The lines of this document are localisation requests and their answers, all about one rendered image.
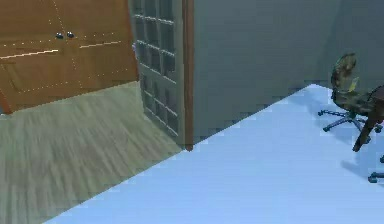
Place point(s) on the camouflage swivel office chair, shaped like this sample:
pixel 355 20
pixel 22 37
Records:
pixel 346 96

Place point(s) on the grey panelled room door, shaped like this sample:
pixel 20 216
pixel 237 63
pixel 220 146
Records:
pixel 159 60

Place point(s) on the brown wooden cupboard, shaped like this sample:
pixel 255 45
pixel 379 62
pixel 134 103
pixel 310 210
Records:
pixel 66 66

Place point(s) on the dark swivel chair base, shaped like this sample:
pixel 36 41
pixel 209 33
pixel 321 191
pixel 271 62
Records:
pixel 376 176

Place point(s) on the brown wooden door frame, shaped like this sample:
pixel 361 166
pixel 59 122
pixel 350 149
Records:
pixel 188 76

